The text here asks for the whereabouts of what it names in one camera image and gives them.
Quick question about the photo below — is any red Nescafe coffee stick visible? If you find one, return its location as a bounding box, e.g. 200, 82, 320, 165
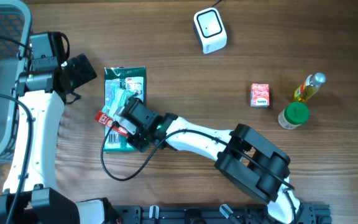
94, 111, 129, 138

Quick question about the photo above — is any light green plastic sachet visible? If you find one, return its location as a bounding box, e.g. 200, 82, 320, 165
102, 84, 136, 117

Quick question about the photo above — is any green 3M gloves package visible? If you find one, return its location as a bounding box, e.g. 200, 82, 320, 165
104, 67, 147, 152

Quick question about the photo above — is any red tissue pack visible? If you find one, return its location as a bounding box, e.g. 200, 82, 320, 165
250, 83, 270, 107

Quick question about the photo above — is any green lid jar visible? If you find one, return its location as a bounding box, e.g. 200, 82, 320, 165
278, 102, 310, 129

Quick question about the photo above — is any yellow oil bottle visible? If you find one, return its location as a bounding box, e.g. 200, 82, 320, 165
293, 72, 326, 103

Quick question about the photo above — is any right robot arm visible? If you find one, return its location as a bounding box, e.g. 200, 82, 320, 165
114, 98, 300, 223

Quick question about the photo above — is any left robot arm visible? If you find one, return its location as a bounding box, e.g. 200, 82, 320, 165
0, 32, 104, 223

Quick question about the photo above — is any white barcode scanner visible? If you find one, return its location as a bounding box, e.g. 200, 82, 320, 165
193, 7, 227, 54

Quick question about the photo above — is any grey plastic mesh basket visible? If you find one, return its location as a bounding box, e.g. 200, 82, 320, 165
0, 0, 32, 164

